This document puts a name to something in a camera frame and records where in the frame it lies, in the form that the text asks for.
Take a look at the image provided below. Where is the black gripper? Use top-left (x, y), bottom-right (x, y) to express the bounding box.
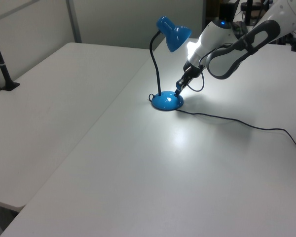
top-left (174, 60), bottom-right (203, 97)

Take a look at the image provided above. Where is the black camera stand pole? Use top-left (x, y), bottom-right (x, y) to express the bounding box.
top-left (0, 21), bottom-right (21, 92)

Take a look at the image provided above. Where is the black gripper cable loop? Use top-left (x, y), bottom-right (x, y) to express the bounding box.
top-left (186, 66), bottom-right (205, 92)

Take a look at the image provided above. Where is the black lamp power cable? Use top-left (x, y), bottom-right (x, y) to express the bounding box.
top-left (174, 108), bottom-right (296, 156)

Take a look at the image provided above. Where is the black monitor stand pole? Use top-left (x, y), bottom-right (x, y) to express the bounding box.
top-left (245, 0), bottom-right (254, 26)

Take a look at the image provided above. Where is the blue gooseneck desk lamp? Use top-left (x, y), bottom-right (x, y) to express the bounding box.
top-left (148, 16), bottom-right (193, 111)

